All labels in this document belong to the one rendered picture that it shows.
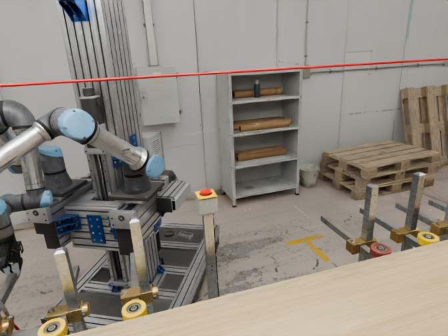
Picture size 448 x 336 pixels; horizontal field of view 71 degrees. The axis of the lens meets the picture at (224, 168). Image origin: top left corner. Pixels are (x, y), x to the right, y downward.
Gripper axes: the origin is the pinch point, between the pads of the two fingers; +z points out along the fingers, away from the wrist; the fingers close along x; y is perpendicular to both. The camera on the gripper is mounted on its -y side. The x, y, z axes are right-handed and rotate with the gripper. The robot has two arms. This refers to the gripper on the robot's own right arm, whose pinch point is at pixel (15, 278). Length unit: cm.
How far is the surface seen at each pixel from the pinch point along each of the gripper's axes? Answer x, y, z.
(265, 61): -222, 236, -82
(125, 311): -47, -45, -8
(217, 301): -78, -50, -7
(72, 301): -29.2, -33.4, -7.3
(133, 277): -50, -22, -3
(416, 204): -178, -33, -18
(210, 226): -80, -33, -27
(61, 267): -28.6, -33.4, -21.6
